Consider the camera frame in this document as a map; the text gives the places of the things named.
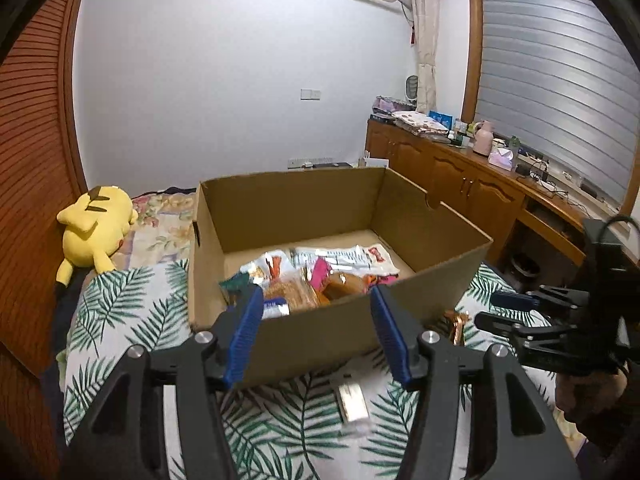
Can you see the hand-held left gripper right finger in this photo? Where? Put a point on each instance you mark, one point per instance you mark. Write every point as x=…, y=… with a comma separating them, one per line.
x=390, y=335

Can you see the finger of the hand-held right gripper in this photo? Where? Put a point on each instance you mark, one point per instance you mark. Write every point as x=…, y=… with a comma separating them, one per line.
x=515, y=301
x=505, y=325

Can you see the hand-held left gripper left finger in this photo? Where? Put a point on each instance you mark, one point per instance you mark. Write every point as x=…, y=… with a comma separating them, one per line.
x=245, y=330

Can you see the teal foil snack packet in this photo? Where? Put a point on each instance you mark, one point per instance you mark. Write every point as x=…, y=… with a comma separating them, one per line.
x=235, y=284

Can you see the clear grain bar packet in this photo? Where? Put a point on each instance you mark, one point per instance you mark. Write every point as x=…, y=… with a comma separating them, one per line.
x=292, y=292

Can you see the pink brown cake packet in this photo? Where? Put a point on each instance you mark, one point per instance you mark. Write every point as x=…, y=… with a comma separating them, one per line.
x=345, y=285

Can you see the white blue-lettered snack packet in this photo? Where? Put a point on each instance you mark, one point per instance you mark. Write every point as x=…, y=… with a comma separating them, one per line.
x=270, y=262

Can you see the small white snack packet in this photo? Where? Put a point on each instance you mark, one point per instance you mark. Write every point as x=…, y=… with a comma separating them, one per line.
x=330, y=255

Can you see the brown cardboard box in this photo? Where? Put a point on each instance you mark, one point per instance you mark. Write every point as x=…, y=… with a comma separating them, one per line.
x=310, y=205

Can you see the person's right hand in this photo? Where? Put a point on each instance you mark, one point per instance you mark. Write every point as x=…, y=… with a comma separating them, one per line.
x=590, y=395

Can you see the dark waste bin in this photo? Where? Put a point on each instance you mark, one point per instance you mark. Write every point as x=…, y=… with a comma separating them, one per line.
x=525, y=266

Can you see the copper foil snack bar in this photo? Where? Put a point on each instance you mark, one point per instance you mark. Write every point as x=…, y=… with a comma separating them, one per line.
x=457, y=325

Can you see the small clear wrapped snack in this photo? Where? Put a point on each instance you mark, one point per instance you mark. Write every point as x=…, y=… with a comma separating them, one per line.
x=352, y=402

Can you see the green leaf print blanket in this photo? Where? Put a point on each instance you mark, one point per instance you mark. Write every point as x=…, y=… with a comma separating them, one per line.
x=125, y=320

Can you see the long wooden cabinet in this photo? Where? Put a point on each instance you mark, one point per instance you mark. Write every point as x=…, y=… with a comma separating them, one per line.
x=450, y=180

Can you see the pink tissue box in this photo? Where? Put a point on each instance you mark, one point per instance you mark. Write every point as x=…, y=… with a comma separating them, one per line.
x=502, y=160

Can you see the pink kettle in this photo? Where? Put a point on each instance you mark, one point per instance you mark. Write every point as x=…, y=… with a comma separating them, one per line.
x=483, y=139

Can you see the small white box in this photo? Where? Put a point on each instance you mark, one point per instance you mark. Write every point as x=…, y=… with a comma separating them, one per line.
x=374, y=162

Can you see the yellow plush toy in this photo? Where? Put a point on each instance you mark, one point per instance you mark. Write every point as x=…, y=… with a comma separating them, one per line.
x=95, y=225

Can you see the blue box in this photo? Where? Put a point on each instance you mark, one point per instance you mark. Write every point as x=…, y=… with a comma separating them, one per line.
x=441, y=120

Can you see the folded patterned cloth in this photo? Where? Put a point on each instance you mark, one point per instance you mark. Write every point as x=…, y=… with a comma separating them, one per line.
x=420, y=122

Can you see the grey window blind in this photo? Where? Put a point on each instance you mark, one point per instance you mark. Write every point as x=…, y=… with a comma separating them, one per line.
x=550, y=85

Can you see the purple patterned cloth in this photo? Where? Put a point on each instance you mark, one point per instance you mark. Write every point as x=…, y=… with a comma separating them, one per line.
x=392, y=105

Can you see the small white fan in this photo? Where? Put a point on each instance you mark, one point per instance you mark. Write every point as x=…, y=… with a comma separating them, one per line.
x=411, y=90

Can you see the wooden louvered wardrobe door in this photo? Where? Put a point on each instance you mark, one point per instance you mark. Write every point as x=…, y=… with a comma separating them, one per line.
x=35, y=170

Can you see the beige curtain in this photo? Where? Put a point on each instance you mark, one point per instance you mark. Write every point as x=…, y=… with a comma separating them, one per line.
x=426, y=35

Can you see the white wall switch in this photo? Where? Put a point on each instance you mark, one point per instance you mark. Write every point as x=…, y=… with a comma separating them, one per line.
x=310, y=94

